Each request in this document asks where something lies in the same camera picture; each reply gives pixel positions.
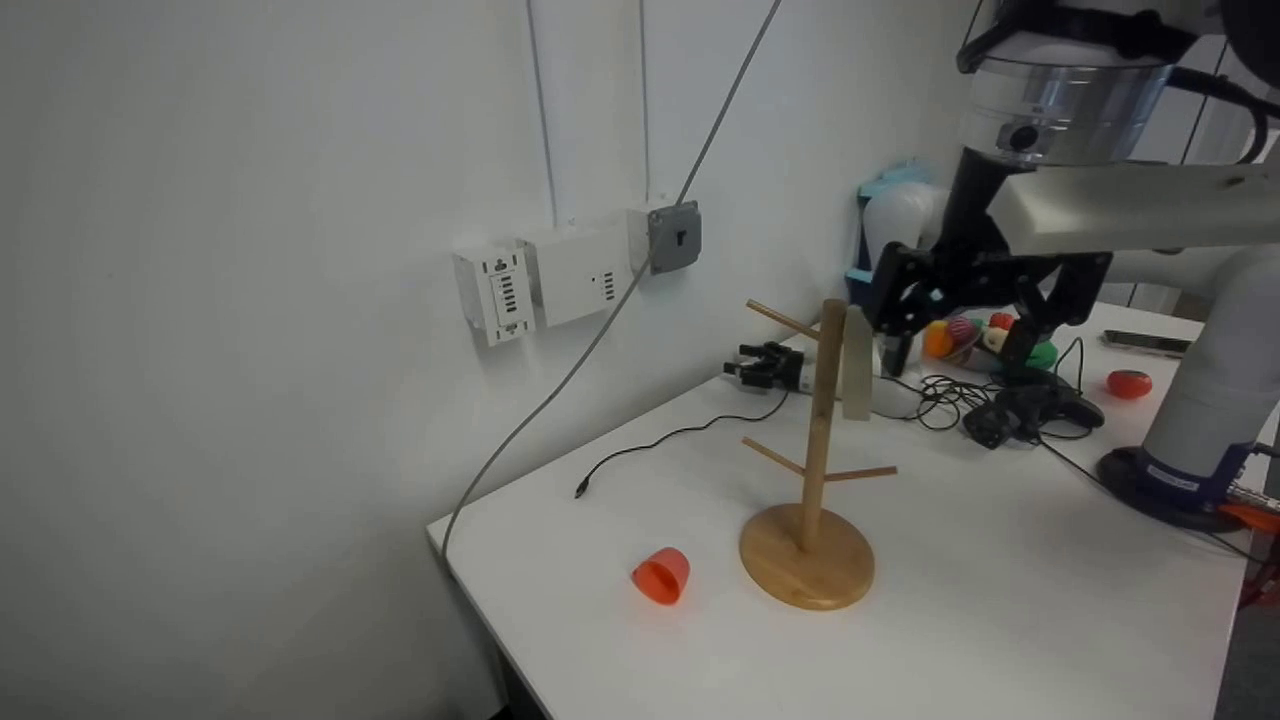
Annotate green and yellow toy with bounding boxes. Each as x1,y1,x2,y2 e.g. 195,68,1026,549
983,333,1063,377

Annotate white wall socket box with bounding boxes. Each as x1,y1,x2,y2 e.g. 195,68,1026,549
447,236,543,353

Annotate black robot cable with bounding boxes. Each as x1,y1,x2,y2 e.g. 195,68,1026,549
1163,58,1280,171

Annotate wooden mug tree stand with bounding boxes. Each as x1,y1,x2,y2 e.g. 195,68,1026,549
735,298,905,616

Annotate cream masking tape roll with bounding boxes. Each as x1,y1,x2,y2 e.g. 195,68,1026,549
838,309,882,426

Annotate black round stand base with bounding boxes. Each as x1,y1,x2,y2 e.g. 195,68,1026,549
1093,441,1280,536

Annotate orange plastic cup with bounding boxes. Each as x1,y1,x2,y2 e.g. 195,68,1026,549
627,543,698,610

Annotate white wall cable conduit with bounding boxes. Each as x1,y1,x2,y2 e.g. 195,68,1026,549
519,0,566,231
636,0,656,217

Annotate flat black bar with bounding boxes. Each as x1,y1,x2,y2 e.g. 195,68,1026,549
1102,325,1195,362

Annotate plain white adapter box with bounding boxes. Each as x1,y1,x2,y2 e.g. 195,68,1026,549
530,217,651,333

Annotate red rounded toy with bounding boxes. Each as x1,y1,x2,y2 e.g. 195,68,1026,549
1104,366,1155,405

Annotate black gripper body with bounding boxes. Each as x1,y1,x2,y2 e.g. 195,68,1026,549
917,145,1111,303

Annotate gray wall socket box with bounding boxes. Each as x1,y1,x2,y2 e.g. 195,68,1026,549
645,195,707,277

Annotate long gray wall cable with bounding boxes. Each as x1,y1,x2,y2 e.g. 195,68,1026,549
436,0,788,555

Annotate tangled thin black cable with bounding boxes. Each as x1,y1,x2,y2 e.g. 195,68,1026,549
895,368,1000,438

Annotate black adapter block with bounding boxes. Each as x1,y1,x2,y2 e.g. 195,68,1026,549
960,399,1028,453

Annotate orange clamp with silver jaw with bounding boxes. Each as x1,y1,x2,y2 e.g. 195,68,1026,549
1216,493,1280,540

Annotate white bent tube stand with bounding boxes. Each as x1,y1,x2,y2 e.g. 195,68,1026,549
853,159,1280,473

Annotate black clamp device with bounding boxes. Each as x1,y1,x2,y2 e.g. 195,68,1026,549
720,339,813,398

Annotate black cable with plug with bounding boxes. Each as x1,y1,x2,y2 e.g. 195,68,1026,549
572,383,797,506

